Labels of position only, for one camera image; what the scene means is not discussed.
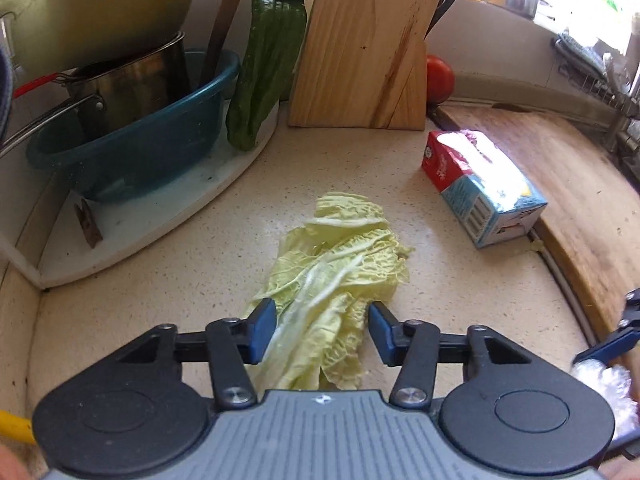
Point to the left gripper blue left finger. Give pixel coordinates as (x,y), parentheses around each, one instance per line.
(234,343)

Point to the white corner shelf rack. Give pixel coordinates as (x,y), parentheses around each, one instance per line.
(49,249)

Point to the red tomato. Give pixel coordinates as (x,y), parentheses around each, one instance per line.
(440,80)

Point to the wooden knife block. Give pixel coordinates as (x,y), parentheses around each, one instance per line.
(363,65)

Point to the red handled utensil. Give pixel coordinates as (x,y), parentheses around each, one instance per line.
(32,85)

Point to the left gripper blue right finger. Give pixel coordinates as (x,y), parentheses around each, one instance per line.
(413,347)

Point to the green vegetable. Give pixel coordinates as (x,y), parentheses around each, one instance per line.
(277,31)

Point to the teal plastic basin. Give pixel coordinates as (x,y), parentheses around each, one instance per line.
(139,158)

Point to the stainless steel pot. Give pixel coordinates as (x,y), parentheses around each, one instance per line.
(112,95)

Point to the wooden cutting board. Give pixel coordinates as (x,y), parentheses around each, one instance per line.
(591,223)

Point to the olive green bowl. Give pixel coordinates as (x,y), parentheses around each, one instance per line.
(49,36)

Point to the metal dish rack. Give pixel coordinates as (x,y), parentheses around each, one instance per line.
(596,76)

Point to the napa cabbage leaf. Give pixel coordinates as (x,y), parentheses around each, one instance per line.
(327,272)

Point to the iced tea drink carton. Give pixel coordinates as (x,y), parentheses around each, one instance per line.
(489,195)

